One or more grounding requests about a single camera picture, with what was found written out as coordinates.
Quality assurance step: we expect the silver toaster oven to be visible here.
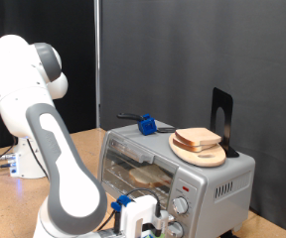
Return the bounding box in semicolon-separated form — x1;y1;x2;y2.
97;119;256;238

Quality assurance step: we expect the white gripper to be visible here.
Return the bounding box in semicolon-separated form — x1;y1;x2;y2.
118;194;170;238

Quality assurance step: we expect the metal wire oven rack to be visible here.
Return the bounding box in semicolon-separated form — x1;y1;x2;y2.
103;158;174;206

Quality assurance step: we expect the round wooden cutting board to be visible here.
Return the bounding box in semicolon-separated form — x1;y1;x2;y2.
168;133;227;168

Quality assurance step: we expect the black backdrop curtain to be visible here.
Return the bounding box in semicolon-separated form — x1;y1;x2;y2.
0;0;97;152

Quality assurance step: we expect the black camera cable with clips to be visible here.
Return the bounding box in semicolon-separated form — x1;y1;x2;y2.
0;78;162;236

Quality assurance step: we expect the silver oven knob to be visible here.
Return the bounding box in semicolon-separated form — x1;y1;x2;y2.
167;221;185;238
171;196;190;216

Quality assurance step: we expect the vertical metal pole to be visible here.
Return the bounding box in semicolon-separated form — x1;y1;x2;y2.
93;0;101;129

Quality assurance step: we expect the black metal bookend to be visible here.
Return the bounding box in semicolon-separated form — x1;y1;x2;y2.
210;86;240;159

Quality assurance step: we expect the metal spatula with blue block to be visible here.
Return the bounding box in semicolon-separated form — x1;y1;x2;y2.
116;112;184;137

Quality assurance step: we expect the glass oven door with handle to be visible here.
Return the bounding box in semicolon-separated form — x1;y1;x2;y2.
98;132;180;214

